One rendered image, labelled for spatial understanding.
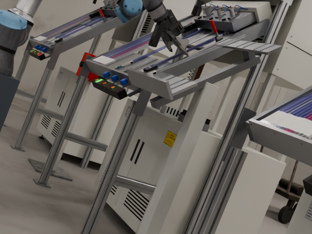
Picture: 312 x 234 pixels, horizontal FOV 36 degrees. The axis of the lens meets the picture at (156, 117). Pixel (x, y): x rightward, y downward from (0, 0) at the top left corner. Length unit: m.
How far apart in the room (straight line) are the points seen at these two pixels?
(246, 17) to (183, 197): 0.88
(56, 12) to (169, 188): 4.77
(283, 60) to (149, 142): 0.77
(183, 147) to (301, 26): 0.96
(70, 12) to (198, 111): 4.78
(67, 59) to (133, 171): 4.18
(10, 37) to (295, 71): 1.36
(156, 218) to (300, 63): 1.11
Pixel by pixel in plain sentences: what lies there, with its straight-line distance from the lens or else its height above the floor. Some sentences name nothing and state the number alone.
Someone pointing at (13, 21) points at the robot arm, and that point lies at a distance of 1.94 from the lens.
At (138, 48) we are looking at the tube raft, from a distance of 2.56.
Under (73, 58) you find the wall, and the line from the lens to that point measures 6.56.
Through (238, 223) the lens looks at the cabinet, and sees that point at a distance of 2.54.
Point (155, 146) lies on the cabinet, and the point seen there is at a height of 0.46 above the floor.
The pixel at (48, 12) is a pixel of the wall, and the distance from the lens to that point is 6.38.
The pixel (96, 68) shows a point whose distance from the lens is 2.52.
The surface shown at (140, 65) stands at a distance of 2.28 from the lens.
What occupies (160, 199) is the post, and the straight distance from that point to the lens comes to 1.87.
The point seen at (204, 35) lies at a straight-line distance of 2.42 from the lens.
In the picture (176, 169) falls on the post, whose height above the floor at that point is 0.46.
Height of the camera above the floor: 0.70
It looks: 2 degrees down
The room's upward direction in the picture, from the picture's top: 22 degrees clockwise
